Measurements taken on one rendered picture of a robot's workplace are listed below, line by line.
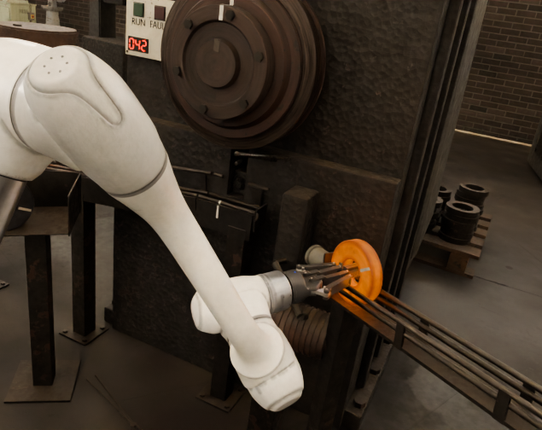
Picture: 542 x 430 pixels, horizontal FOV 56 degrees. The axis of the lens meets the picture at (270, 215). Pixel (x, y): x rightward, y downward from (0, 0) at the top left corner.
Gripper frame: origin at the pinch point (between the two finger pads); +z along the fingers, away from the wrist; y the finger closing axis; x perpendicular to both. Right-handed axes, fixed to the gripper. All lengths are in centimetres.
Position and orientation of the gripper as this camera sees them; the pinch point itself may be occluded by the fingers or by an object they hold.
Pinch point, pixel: (356, 269)
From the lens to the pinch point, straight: 125.6
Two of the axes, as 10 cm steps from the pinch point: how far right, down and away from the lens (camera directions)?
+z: 8.7, -1.7, 4.6
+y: 4.9, 3.9, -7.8
